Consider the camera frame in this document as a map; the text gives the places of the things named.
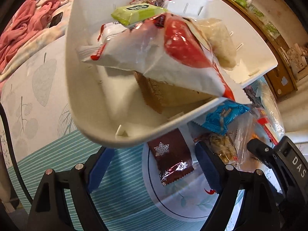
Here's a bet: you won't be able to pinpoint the small round rice cracker pack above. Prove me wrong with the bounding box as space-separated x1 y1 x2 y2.
196 18 236 70

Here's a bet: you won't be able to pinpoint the blue biscuit pack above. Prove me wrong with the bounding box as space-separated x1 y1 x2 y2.
89 22 127 45

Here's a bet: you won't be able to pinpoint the clear bag orange cookies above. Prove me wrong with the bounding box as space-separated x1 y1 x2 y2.
234 114 259 165

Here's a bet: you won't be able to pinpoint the white plastic storage bin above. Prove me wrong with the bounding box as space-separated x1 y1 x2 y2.
65 0 278 148

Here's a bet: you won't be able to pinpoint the red white snack bag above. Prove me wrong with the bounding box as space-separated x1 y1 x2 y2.
76 13 235 100

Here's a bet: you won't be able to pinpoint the green pineapple cake pack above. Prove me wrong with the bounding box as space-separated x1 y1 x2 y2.
111 3 167 26

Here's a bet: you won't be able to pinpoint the pastel floral blanket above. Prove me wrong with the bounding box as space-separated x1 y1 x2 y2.
1 0 74 86

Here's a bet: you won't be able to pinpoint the bread pack clear wrapper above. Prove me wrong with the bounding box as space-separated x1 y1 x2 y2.
258 81 285 142

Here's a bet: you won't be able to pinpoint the black cable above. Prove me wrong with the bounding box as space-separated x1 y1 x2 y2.
0 103 33 205

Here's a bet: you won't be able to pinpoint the wooden desk with drawers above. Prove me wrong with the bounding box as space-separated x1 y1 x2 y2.
222 0 298 101

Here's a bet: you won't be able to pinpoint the leaf print tablecloth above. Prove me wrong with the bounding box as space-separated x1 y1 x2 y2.
1 38 218 230

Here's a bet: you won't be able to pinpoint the pink towel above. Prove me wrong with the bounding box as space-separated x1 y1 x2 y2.
1 0 61 71

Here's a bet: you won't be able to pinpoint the red dates zip bag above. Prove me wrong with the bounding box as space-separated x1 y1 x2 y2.
244 85 279 146

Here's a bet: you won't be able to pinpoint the peanut brittle clear pack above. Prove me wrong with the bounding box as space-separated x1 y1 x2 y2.
193 115 253 195

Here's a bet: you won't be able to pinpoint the black phone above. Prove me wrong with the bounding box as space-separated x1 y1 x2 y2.
49 12 63 28

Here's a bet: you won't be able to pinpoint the blue foil candy pack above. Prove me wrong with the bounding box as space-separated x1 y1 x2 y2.
199 100 249 135

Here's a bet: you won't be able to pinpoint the brown wafer bar pack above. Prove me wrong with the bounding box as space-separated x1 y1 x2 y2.
134 71 215 114

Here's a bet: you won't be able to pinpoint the brown snowflake chocolate pack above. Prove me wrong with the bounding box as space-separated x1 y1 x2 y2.
148 129 194 186

